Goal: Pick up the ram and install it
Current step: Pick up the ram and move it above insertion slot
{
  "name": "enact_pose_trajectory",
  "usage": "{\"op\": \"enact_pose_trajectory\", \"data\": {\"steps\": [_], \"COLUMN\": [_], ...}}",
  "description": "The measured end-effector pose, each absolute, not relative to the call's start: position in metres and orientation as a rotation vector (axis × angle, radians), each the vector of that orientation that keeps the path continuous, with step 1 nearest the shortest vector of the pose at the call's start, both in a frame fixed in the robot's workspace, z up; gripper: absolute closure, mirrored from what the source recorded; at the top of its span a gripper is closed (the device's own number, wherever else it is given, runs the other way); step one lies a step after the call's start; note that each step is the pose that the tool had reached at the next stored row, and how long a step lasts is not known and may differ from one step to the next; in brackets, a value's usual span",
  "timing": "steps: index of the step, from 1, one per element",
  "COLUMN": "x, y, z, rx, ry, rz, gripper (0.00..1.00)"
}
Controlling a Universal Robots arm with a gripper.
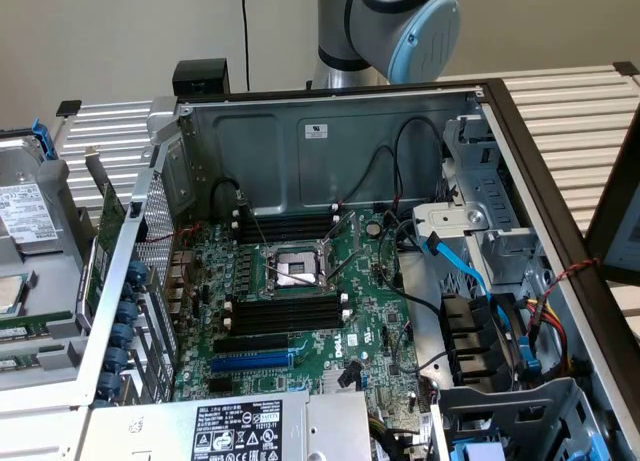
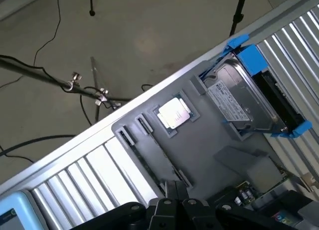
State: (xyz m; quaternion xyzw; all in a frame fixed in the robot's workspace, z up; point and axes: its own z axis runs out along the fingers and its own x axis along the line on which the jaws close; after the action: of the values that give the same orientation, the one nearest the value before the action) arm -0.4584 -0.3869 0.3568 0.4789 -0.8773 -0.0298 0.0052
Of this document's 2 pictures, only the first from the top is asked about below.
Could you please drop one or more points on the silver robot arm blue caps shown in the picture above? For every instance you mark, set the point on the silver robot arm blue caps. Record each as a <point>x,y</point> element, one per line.
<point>380,26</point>

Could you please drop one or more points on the black RAM slot white latches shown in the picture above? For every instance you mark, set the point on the black RAM slot white latches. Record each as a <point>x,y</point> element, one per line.
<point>285,214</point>
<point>285,229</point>
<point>285,319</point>
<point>285,302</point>

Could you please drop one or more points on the metal socket cover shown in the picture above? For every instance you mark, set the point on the metal socket cover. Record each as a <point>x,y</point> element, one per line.
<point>345,231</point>

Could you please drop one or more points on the round coin battery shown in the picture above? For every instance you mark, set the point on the round coin battery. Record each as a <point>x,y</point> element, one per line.
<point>373,227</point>

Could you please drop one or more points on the CPU socket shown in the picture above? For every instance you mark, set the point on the CPU socket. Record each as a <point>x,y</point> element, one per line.
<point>295,273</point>

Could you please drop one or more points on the open metal PC case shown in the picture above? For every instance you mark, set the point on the open metal PC case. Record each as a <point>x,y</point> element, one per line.
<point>350,171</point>

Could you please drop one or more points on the thin metal locking lever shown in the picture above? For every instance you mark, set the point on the thin metal locking lever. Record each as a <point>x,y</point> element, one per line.
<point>292,277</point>
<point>259,226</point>

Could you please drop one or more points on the green motherboard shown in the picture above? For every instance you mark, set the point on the green motherboard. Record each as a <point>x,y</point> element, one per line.
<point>370,301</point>

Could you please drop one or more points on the long black expansion slot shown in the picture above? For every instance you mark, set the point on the long black expansion slot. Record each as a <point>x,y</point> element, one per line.
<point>250,343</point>

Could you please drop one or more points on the metal rear port block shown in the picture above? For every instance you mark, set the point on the metal rear port block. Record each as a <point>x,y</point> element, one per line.
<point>181,281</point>

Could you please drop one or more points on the long blue expansion slot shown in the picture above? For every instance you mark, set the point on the long blue expansion slot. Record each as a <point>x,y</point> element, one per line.
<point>250,364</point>

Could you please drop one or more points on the small silver heat sink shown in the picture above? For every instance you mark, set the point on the small silver heat sink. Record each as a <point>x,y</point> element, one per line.
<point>336,381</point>

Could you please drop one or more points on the metal disk bay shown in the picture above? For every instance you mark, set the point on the metal disk bay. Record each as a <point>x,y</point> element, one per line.
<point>495,196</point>

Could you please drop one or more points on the black fan shroud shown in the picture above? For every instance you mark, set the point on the black fan shroud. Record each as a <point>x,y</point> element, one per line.
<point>465,331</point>

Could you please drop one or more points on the black box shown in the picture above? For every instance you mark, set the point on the black box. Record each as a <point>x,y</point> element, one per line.
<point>200,78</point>

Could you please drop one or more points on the blue card retention clip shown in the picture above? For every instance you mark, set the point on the blue card retention clip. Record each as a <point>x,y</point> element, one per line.
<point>137,272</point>
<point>127,312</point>
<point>121,334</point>
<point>117,358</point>
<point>109,383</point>

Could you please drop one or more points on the short black expansion slot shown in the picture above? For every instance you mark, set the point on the short black expansion slot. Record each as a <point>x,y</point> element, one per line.
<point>221,386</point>

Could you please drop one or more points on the green graphics card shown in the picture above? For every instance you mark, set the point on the green graphics card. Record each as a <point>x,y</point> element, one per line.
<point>112,211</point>

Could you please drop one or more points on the blue plastic clip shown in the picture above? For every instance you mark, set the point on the blue plastic clip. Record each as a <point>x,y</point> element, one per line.
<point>530,368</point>

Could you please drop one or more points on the grey metal drive cage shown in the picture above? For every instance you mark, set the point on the grey metal drive cage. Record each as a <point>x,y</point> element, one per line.
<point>500,406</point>

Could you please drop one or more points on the grey parts rack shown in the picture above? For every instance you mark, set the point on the grey parts rack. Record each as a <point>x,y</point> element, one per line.
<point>55,221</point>

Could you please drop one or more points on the silver power supply with label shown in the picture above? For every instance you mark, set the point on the silver power supply with label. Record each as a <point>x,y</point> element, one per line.
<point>150,431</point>

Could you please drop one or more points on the black table end cap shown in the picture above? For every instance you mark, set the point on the black table end cap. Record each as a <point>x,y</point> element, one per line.
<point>626,68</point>
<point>69,108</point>

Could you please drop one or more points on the dark framed side panel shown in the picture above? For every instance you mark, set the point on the dark framed side panel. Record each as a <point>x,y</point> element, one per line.
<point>600,221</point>

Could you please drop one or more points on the blue plastic drive latch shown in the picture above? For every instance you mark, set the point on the blue plastic drive latch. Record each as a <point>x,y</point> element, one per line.
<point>480,453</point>

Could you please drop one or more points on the silver hard disk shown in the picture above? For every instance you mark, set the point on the silver hard disk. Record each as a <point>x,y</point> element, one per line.
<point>20,216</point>

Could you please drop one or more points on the silver CPU chip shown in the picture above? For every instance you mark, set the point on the silver CPU chip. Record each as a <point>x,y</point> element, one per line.
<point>10,296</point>

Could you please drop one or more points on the silver metal bracket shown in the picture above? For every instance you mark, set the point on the silver metal bracket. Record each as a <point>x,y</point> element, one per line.
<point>450,218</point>

